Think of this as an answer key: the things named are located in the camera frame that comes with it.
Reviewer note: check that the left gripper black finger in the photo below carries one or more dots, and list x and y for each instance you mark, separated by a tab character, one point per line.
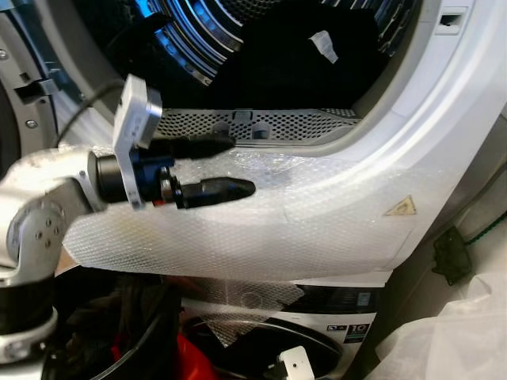
198	146
218	192

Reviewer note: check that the dark clothes pile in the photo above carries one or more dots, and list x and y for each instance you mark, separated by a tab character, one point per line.
119	317

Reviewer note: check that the grey mesh lint filter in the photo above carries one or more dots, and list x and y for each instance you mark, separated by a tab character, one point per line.
301	125

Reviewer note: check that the black garment with white label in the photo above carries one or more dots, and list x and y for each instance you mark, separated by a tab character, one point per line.
293	71

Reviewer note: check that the black round laundry basket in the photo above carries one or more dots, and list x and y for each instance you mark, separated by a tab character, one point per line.
158	340

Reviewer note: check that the red plastic container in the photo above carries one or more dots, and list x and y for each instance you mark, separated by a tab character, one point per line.
194	360

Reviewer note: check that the black plastic plug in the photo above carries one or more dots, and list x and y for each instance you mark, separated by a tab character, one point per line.
451	257

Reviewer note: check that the white tumble dryer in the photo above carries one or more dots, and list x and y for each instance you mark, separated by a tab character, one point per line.
444	95

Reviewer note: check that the grey dryer door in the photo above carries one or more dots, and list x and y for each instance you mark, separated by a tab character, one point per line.
24	47

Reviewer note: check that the yellow triangle warning sticker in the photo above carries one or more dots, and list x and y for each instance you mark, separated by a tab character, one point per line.
402	209

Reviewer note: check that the white plastic sheet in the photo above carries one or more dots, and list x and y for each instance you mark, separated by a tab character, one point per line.
451	340

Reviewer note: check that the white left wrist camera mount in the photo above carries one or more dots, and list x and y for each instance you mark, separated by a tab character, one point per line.
136	119

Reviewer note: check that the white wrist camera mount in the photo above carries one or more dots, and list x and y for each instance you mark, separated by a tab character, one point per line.
297	366
136	119

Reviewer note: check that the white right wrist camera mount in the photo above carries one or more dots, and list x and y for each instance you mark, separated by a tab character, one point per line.
297	366

